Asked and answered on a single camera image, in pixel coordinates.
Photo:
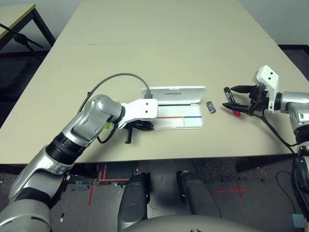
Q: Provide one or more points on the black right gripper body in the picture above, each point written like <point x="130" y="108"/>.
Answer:
<point x="257" y="101"/>

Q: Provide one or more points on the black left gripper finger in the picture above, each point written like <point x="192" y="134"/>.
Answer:
<point x="128" y="136"/>
<point x="149" y="126"/>

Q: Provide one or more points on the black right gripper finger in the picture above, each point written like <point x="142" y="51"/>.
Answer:
<point x="241" y="89"/>
<point x="237" y="108"/>

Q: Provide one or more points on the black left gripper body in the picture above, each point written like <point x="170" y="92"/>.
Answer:
<point x="136" y="125"/>

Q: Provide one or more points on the black red whiteboard marker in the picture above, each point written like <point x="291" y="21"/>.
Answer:
<point x="228" y="95"/>

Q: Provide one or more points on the eraser with dark blue sleeve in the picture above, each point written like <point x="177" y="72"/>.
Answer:
<point x="210" y="107"/>

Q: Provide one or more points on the white plastic pencil case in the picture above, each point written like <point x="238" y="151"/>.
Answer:
<point x="178" y="93"/>

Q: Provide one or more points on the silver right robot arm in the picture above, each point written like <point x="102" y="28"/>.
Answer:
<point x="297" y="101"/>

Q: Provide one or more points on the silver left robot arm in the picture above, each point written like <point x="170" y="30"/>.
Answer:
<point x="82" y="125"/>

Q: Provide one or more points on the grey robot left leg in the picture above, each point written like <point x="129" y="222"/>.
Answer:
<point x="132" y="203"/>

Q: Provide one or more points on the grey robot leg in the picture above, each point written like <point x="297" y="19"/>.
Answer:
<point x="132" y="203"/>
<point x="198" y="195"/>

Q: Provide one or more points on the grey robot right leg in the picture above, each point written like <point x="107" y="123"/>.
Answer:
<point x="198" y="195"/>

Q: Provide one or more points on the small white floor object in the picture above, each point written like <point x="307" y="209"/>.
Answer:
<point x="61" y="217"/>

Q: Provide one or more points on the grey adapter box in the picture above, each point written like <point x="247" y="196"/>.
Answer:
<point x="296" y="220"/>

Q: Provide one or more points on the black tripod stand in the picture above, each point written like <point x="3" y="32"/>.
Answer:
<point x="20" y="38"/>

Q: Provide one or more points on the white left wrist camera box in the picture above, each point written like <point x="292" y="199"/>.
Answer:
<point x="142" y="108"/>

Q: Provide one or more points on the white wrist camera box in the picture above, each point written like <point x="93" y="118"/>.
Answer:
<point x="142" y="108"/>
<point x="268" y="77"/>

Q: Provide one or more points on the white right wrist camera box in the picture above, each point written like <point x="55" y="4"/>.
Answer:
<point x="268" y="77"/>

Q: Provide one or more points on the beige table with black frame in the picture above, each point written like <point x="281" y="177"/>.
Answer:
<point x="14" y="17"/>

